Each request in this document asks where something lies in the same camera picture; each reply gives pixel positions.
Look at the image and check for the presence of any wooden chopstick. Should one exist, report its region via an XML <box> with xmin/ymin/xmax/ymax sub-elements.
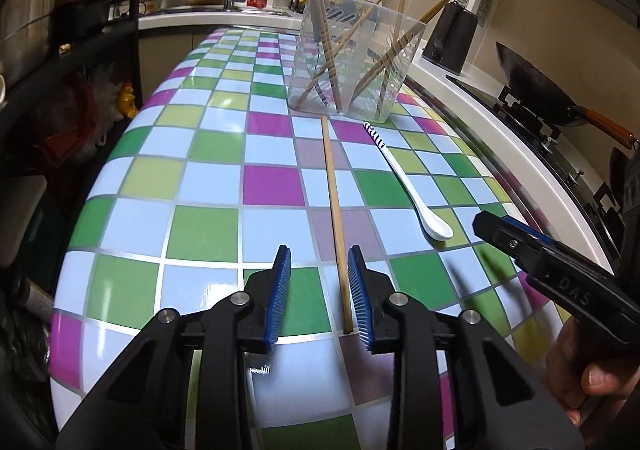
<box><xmin>321</xmin><ymin>115</ymin><xmax>354</xmax><ymax>334</ymax></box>

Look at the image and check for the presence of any black wok wooden handle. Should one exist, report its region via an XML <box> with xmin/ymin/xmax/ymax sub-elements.
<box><xmin>496</xmin><ymin>42</ymin><xmax>639</xmax><ymax>150</ymax></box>

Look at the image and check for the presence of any chopstick in holder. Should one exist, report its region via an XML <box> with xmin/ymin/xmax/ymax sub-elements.
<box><xmin>288</xmin><ymin>0</ymin><xmax>393</xmax><ymax>113</ymax></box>
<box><xmin>314</xmin><ymin>0</ymin><xmax>343</xmax><ymax>111</ymax></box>
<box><xmin>352</xmin><ymin>0</ymin><xmax>451</xmax><ymax>103</ymax></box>

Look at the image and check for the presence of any orange lidded black pot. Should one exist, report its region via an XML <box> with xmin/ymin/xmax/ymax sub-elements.
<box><xmin>52</xmin><ymin>0</ymin><xmax>115</xmax><ymax>31</ymax></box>

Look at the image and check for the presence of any person's right hand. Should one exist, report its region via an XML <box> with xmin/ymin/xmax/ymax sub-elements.
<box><xmin>544</xmin><ymin>317</ymin><xmax>639</xmax><ymax>432</ymax></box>

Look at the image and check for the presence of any black shelf rack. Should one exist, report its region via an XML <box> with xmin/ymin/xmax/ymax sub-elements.
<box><xmin>1</xmin><ymin>0</ymin><xmax>141</xmax><ymax>174</ymax></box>

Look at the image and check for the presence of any stainless steel pot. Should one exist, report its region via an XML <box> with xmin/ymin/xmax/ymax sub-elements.
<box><xmin>1</xmin><ymin>0</ymin><xmax>56</xmax><ymax>86</ymax></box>

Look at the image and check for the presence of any black gas stove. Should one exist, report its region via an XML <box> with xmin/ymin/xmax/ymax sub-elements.
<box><xmin>446</xmin><ymin>76</ymin><xmax>625</xmax><ymax>268</ymax></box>

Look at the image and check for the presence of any clear plastic utensil holder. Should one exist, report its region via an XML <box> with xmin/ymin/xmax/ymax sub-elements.
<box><xmin>286</xmin><ymin>0</ymin><xmax>425</xmax><ymax>123</ymax></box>

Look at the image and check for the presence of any black electric kettle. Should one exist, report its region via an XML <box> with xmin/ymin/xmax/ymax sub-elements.
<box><xmin>422</xmin><ymin>1</ymin><xmax>478</xmax><ymax>74</ymax></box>

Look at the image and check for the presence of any checkered table mat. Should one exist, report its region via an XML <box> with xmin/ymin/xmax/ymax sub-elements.
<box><xmin>51</xmin><ymin>29</ymin><xmax>565</xmax><ymax>449</ymax></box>

